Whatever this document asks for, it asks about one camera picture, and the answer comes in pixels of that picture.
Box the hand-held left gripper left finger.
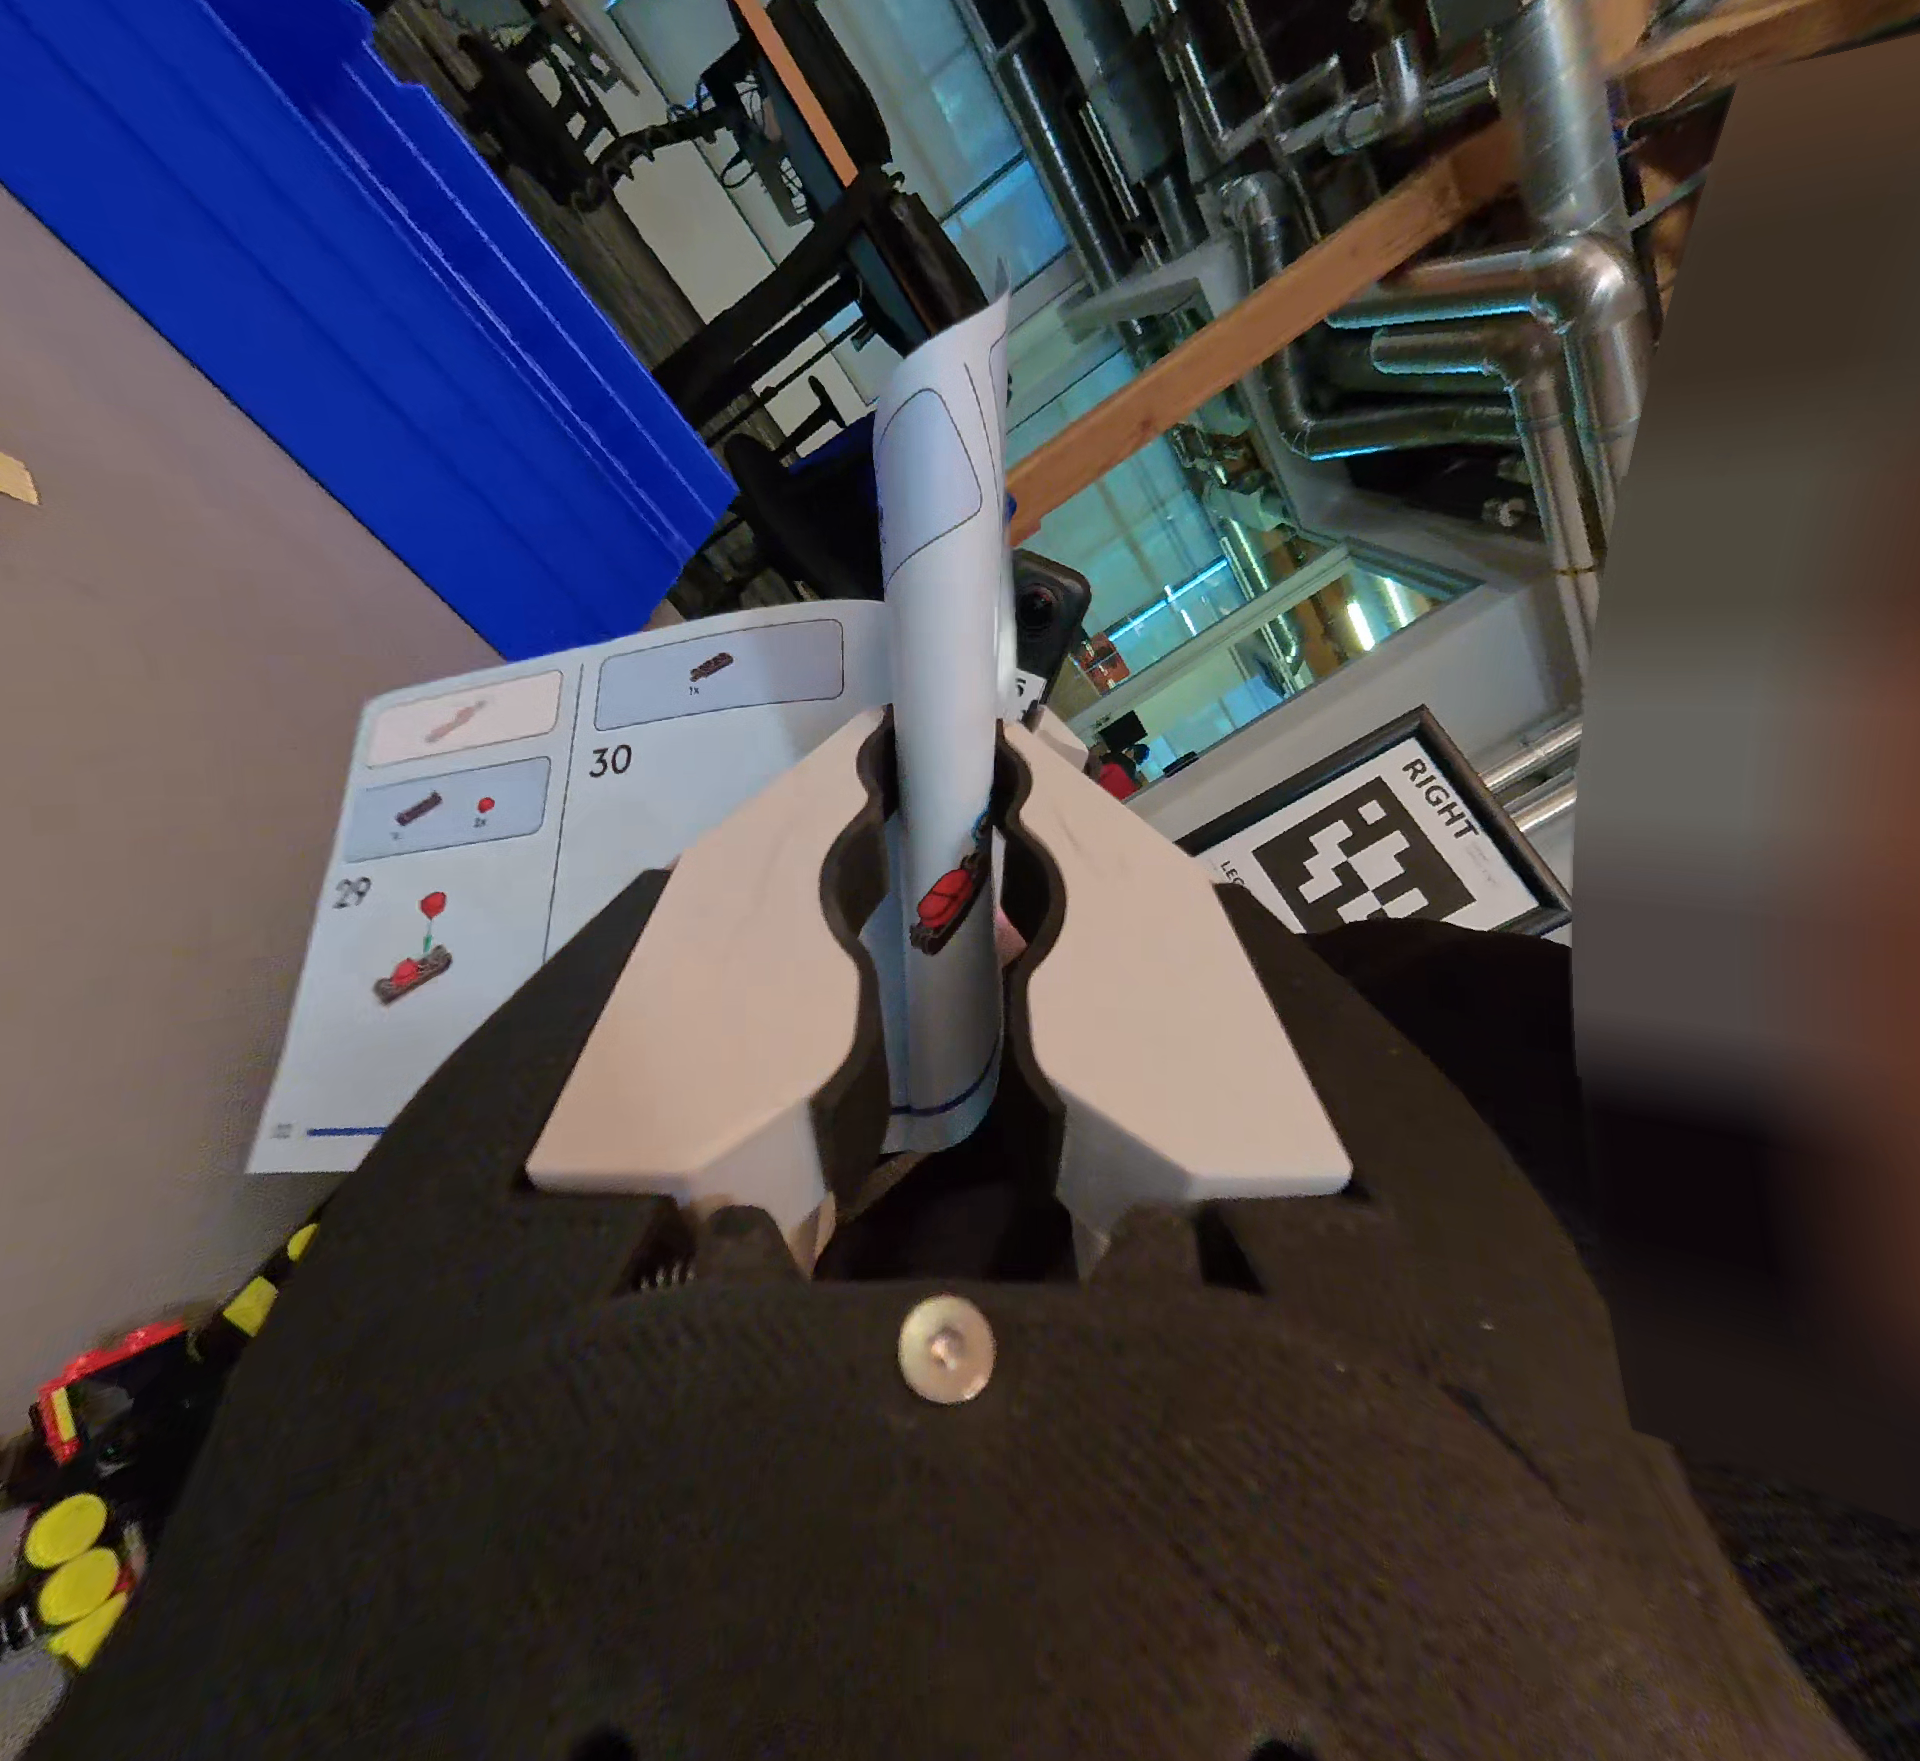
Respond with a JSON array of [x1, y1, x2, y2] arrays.
[[527, 710, 900, 1238]]

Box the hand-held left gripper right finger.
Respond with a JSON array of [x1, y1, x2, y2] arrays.
[[1002, 727, 1351, 1252]]

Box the lego instruction booklet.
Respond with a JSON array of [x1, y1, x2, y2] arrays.
[[245, 258, 1015, 1179]]

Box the black yellow lego spider model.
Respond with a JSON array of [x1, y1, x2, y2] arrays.
[[0, 1221, 323, 1677]]

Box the black office chair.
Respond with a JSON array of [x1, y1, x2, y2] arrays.
[[724, 433, 889, 609]]

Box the wooden ceiling beam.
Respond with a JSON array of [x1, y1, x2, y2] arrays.
[[1002, 0, 1920, 548]]

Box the silver ventilation ducts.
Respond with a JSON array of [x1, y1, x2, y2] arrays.
[[1274, 0, 1668, 660]]

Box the black office desk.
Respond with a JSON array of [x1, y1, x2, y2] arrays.
[[652, 162, 1000, 430]]

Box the blue plastic storage bin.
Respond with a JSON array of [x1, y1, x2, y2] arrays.
[[0, 0, 740, 660]]

